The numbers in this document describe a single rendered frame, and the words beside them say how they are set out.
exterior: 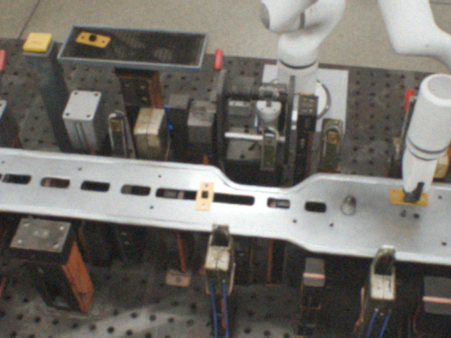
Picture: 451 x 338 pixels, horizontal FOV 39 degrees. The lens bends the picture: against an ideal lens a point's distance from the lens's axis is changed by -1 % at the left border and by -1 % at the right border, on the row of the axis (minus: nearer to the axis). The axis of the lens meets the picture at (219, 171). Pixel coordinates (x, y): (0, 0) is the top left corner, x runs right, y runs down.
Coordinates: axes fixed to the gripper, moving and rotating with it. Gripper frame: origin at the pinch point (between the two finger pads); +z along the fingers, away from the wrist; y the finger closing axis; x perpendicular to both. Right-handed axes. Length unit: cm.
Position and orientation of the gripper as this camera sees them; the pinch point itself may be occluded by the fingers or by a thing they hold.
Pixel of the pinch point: (411, 190)
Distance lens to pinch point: 147.4
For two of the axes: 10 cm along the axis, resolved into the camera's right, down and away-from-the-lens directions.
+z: 0.4, 6.2, 7.8
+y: -1.4, 7.8, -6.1
